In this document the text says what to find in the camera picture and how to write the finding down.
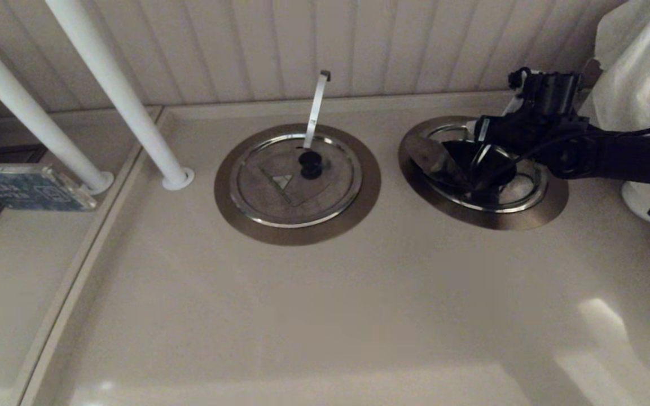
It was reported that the white covered appliance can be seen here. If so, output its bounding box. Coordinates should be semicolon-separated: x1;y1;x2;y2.
621;183;650;224

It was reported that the brown round well rim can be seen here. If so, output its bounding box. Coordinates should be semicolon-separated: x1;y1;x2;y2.
397;116;569;231
214;123;382;246

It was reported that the blue sign in acrylic holder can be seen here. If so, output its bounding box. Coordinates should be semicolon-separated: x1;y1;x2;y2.
0;164;99;212

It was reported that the steel lid with black knob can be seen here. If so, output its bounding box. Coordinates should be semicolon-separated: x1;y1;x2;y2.
404;123;548;214
229;133;363;229

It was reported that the white cloth cover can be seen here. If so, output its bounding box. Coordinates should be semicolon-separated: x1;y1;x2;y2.
591;0;650;260

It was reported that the white slanted pole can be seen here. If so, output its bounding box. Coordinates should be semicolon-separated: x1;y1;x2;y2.
44;0;196;191
0;17;115;195

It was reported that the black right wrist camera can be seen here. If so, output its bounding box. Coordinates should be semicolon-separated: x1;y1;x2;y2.
525;70;582;116

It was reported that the left steel ladle handle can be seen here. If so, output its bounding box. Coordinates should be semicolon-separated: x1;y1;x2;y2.
302;70;331;150

